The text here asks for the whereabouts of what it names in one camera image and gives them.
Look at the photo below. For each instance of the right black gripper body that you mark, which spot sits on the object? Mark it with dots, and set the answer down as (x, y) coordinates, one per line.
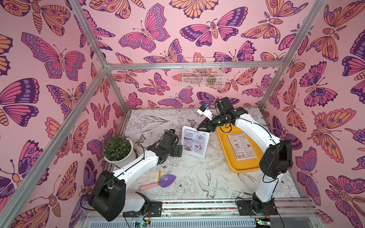
(209, 122)

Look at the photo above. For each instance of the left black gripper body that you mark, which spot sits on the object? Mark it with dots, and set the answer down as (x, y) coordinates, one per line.
(174, 151)

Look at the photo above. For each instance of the old menu sheet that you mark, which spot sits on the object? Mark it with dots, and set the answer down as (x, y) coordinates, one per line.
(194, 141)

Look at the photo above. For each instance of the clear acrylic menu holder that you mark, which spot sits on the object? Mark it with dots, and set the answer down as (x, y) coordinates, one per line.
(195, 141)

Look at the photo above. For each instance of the new menu sheet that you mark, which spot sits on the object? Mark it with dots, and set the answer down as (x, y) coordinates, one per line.
(241, 146)

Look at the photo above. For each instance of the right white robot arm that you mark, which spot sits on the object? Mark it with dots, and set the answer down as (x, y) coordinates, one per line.
(277, 153)

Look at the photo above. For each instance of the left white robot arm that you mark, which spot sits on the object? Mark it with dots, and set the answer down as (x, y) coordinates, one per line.
(111, 195)

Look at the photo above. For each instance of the yellow stick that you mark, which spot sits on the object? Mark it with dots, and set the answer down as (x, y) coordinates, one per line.
(159, 176)

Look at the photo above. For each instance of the purple pink toy shovel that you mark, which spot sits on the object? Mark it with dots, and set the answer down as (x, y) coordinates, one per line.
(164, 182)

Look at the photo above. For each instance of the green item in basket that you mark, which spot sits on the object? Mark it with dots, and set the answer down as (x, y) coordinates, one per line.
(211, 81)

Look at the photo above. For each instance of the white potted green plant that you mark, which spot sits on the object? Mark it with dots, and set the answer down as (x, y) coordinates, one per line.
(119, 150)

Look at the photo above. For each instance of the yellow plastic tray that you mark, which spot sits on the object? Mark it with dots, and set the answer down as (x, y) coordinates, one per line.
(236, 166)

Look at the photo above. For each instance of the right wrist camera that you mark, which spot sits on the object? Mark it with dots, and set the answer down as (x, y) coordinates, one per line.
(204, 110)

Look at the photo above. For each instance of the white wire wall basket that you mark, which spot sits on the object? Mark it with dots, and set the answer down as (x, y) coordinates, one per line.
(195, 74)

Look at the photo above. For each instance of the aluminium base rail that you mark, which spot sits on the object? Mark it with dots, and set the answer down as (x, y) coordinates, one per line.
(283, 207)

